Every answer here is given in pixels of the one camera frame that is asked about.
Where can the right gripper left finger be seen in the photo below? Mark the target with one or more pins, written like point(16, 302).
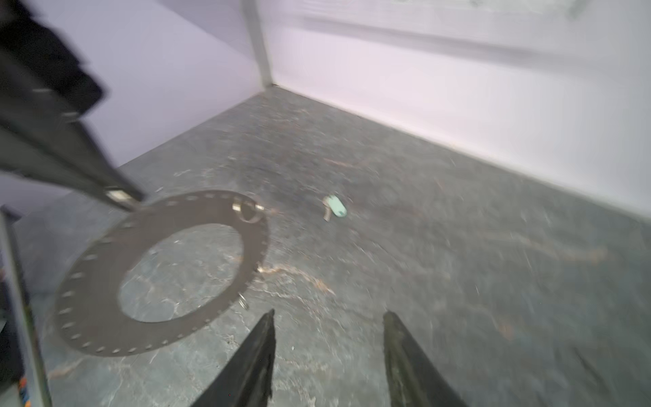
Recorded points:
point(246, 380)

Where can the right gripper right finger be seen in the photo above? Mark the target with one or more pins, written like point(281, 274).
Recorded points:
point(412, 378)

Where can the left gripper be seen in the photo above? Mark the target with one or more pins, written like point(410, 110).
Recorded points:
point(43, 137)

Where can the grey perforated ring disc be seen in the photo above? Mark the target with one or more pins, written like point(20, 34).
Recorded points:
point(88, 313)

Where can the mint green key tag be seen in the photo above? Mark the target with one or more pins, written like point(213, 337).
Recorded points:
point(334, 207)

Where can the aluminium mounting rail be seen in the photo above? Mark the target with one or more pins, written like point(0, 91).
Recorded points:
point(34, 371)

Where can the aluminium frame profile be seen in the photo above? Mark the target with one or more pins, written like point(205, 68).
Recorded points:
point(252, 20)

